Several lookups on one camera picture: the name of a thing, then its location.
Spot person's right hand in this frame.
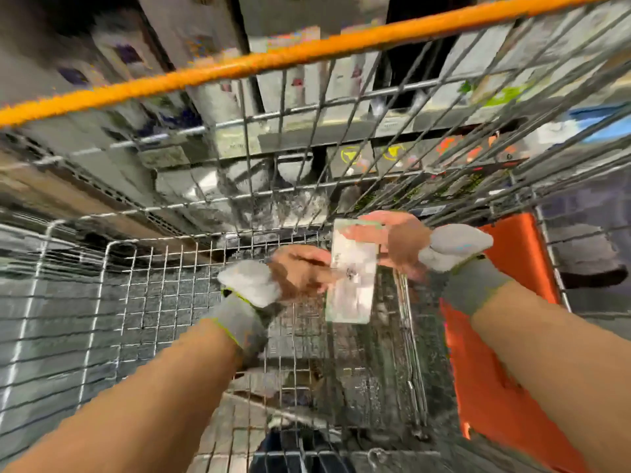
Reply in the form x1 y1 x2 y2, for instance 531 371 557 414
342 210 433 282

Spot person's left hand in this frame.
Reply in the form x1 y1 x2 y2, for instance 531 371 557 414
271 244 346 302

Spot white carded nail clipper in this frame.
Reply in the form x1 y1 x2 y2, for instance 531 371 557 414
325 218 382 325

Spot orange wire shopping cart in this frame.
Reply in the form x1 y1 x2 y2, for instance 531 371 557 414
0 0 631 473

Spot person's left forearm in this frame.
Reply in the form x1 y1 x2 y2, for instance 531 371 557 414
5 320 246 473

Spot person's right forearm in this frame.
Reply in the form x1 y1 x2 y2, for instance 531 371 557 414
471 279 631 473

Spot person's blue jeans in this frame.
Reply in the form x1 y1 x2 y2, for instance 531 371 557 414
248 426 358 473

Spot grey kitchenware shelf unit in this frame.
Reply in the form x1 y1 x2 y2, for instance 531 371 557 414
0 0 631 233

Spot grey wrist tracker band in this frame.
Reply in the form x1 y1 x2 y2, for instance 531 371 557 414
417 223 516 318
204 259 284 367

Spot wooden post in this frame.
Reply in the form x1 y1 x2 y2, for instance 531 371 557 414
0 147 169 242

